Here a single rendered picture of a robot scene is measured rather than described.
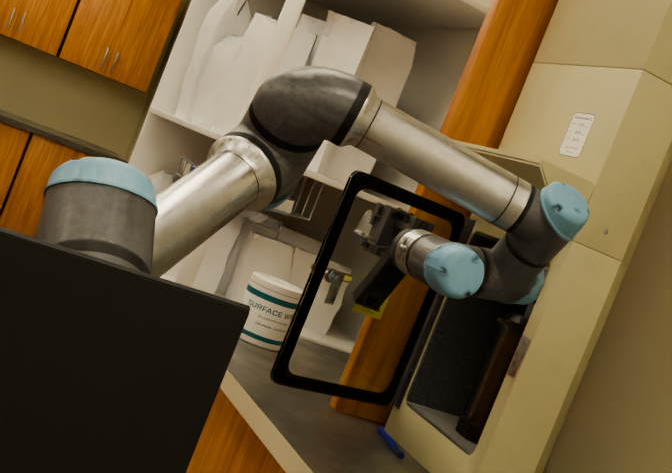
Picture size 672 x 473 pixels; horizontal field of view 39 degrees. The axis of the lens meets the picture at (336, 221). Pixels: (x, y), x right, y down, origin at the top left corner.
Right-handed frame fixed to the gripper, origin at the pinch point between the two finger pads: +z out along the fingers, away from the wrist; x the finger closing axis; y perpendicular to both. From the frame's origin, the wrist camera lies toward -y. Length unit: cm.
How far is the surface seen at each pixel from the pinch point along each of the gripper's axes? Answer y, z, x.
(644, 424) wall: -14, -10, -68
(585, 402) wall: -16, 8, -68
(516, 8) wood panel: 52, 14, -20
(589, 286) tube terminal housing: 7.3, -22.8, -31.8
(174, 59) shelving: 27, 201, -2
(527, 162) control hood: 22.1, -18.9, -13.7
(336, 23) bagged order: 50, 110, -22
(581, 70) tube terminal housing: 42.2, -6.9, -25.0
